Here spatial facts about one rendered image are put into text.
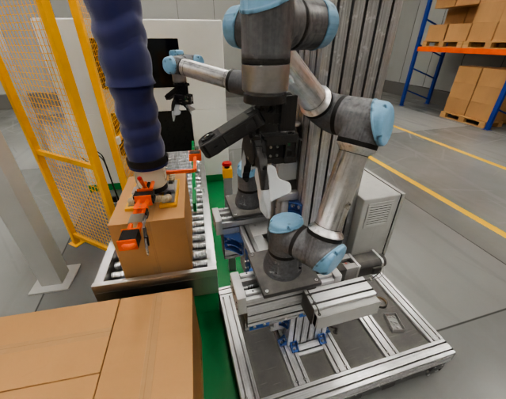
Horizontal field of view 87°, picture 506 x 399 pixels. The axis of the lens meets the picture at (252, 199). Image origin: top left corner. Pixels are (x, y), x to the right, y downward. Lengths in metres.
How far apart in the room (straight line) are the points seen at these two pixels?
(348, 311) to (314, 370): 0.75
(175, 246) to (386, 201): 1.14
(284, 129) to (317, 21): 0.17
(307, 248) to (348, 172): 0.26
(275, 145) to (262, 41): 0.15
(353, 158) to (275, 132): 0.38
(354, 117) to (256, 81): 0.42
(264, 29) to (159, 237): 1.35
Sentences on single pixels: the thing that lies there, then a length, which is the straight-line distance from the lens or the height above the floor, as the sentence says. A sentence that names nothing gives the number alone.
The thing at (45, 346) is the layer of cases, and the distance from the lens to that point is 1.75.
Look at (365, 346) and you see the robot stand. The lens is 1.96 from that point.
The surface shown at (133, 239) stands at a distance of 1.19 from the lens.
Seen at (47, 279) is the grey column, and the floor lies 0.08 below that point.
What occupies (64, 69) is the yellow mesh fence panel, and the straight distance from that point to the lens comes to 2.09.
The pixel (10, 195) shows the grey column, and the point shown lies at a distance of 2.45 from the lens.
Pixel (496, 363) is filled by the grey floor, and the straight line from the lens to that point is 2.56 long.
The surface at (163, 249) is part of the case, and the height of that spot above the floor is 0.74.
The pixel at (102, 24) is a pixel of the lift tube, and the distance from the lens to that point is 1.50.
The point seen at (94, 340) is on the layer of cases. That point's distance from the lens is 1.65.
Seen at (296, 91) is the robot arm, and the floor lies 1.68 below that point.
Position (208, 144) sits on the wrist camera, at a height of 1.65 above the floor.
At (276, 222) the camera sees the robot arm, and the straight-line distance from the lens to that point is 0.91.
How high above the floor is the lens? 1.80
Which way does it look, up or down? 31 degrees down
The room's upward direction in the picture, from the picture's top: straight up
